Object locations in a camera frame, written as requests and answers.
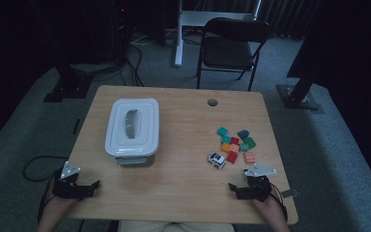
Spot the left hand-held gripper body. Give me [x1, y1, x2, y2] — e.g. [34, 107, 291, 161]
[51, 160, 95, 200]

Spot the person's right hand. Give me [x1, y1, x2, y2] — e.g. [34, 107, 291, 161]
[252, 197, 286, 223]

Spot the black stand with slanted post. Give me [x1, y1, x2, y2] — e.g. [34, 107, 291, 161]
[276, 38, 327, 114]

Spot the white toy car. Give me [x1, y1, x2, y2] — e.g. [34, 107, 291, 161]
[207, 152, 227, 170]

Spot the transparent grey storage box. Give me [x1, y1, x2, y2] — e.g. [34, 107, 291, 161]
[114, 154, 157, 168]

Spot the left hand-held gripper cable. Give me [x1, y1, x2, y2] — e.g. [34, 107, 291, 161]
[38, 167, 62, 225]

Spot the black looped cable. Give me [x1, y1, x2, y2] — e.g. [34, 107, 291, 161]
[22, 155, 70, 183]

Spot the pile of coloured toy blocks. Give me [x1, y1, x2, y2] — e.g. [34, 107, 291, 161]
[216, 126, 257, 164]

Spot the green toy block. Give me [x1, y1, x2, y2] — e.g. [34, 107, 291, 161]
[243, 136, 257, 150]

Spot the person's left hand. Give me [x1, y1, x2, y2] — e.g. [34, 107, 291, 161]
[43, 196, 78, 220]

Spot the black cable bundle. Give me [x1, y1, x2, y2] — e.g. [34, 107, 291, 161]
[93, 32, 144, 87]

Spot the black flat stand base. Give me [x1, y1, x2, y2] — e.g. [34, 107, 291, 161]
[43, 62, 95, 103]

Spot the dark equipment rack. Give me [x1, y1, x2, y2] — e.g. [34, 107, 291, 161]
[109, 0, 133, 62]

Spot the hand-held gripper cable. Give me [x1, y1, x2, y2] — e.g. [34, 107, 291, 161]
[38, 167, 62, 225]
[269, 183, 289, 224]

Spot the grey tape piece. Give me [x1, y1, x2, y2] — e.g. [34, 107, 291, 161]
[281, 188, 299, 198]

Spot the red toy block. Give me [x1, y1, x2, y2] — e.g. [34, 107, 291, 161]
[226, 151, 240, 164]

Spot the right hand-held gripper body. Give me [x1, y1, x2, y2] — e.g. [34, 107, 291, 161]
[243, 163, 277, 203]

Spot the white container lid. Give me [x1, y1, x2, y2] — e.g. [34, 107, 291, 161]
[104, 98, 160, 159]

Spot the white desk frame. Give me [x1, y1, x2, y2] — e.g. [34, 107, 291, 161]
[173, 0, 262, 68]

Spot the right hand-held gripper cable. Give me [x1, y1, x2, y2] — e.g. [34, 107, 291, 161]
[269, 183, 289, 224]

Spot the black folding chair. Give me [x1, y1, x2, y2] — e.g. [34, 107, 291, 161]
[195, 17, 271, 92]

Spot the dark pleated curtain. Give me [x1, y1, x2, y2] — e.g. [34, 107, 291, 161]
[206, 0, 323, 40]

